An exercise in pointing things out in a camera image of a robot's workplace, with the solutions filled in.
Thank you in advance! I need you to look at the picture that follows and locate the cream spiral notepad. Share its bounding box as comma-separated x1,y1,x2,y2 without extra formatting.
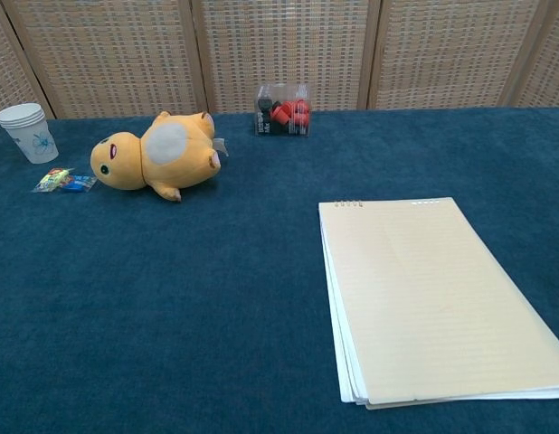
317,195,559,410

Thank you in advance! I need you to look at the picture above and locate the clear box of red parts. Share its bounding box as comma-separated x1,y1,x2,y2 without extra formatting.
253,82,313,138

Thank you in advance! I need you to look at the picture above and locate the yellow plush toy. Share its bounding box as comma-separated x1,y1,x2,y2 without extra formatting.
90,110,230,203

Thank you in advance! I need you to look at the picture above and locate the teal tablecloth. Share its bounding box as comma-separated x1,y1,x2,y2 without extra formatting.
0,106,559,434

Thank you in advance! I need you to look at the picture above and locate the woven folding screen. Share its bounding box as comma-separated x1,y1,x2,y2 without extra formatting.
0,0,559,121

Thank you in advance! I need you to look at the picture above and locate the blue candy packet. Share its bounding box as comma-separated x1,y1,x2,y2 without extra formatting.
60,174,99,193

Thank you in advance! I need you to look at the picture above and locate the yellow candy packet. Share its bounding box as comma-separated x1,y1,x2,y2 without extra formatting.
31,166,76,194

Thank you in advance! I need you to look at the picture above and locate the white paper cup stack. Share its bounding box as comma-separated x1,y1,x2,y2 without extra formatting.
0,102,60,165

